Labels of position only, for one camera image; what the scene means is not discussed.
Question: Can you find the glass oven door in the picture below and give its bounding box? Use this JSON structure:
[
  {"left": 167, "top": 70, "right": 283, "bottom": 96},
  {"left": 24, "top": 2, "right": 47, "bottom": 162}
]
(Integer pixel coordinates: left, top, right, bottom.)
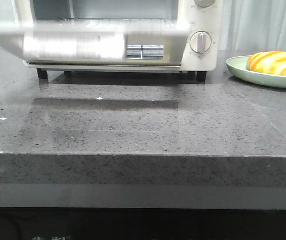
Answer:
[{"left": 0, "top": 21, "right": 189, "bottom": 66}]

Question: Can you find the yellow striped bread roll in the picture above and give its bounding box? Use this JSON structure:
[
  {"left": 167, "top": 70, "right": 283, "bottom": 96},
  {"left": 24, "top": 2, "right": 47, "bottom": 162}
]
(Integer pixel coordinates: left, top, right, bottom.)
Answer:
[{"left": 246, "top": 50, "right": 286, "bottom": 77}]

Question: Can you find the white Toshiba toaster oven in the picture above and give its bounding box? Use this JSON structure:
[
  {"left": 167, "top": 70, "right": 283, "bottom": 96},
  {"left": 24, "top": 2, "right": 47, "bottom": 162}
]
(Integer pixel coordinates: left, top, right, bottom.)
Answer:
[{"left": 12, "top": 0, "right": 223, "bottom": 82}]

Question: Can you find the lower timer knob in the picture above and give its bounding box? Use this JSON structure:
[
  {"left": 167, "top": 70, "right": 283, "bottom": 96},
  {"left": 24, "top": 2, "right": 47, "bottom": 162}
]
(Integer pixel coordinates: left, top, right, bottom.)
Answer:
[{"left": 190, "top": 31, "right": 212, "bottom": 54}]

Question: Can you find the light green plate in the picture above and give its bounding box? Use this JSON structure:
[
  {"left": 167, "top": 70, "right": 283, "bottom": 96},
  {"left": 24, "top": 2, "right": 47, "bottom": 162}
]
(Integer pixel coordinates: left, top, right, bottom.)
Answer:
[{"left": 226, "top": 55, "right": 286, "bottom": 89}]

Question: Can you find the upper temperature knob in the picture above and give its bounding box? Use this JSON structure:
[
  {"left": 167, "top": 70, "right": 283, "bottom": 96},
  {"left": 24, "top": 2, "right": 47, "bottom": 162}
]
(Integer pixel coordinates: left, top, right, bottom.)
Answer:
[{"left": 194, "top": 0, "right": 215, "bottom": 8}]

